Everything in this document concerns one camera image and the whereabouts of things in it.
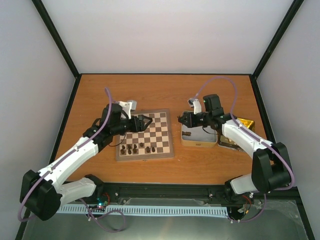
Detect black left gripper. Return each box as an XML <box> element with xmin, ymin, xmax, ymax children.
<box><xmin>112</xmin><ymin>114</ymin><xmax>153</xmax><ymax>136</ymax></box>

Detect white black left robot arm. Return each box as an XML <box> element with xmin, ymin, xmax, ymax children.
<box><xmin>19</xmin><ymin>101</ymin><xmax>153</xmax><ymax>221</ymax></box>

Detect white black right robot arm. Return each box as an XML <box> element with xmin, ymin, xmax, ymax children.
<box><xmin>178</xmin><ymin>94</ymin><xmax>295</xmax><ymax>201</ymax></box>

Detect small electronics board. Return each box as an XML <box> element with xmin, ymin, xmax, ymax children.
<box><xmin>97</xmin><ymin>193</ymin><xmax>111</xmax><ymax>209</ymax></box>

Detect silver tin tray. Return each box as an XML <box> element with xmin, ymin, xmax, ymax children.
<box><xmin>180</xmin><ymin>111</ymin><xmax>218</xmax><ymax>148</ymax></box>

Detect wooden chessboard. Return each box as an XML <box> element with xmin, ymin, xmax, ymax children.
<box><xmin>115</xmin><ymin>108</ymin><xmax>174</xmax><ymax>162</ymax></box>

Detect gold tin tray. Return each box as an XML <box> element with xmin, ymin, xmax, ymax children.
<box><xmin>217</xmin><ymin>119</ymin><xmax>255</xmax><ymax>155</ymax></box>

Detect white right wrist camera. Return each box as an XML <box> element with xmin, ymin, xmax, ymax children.
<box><xmin>187</xmin><ymin>98</ymin><xmax>202</xmax><ymax>115</ymax></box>

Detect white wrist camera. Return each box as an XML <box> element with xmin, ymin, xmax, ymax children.
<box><xmin>187</xmin><ymin>98</ymin><xmax>202</xmax><ymax>115</ymax></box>
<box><xmin>115</xmin><ymin>100</ymin><xmax>137</xmax><ymax>119</ymax></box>

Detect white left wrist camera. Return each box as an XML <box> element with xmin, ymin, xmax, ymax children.
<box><xmin>115</xmin><ymin>100</ymin><xmax>137</xmax><ymax>119</ymax></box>

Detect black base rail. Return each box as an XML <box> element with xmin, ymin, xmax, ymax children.
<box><xmin>29</xmin><ymin>182</ymin><xmax>300</xmax><ymax>208</ymax></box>

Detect light blue cable duct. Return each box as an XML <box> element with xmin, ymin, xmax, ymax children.
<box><xmin>56</xmin><ymin>204</ymin><xmax>230</xmax><ymax>218</ymax></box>

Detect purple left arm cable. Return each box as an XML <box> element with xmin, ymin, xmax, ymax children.
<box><xmin>18</xmin><ymin>86</ymin><xmax>113</xmax><ymax>223</ymax></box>

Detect black aluminium frame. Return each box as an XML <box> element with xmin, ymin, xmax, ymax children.
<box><xmin>14</xmin><ymin>0</ymin><xmax>316</xmax><ymax>240</ymax></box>

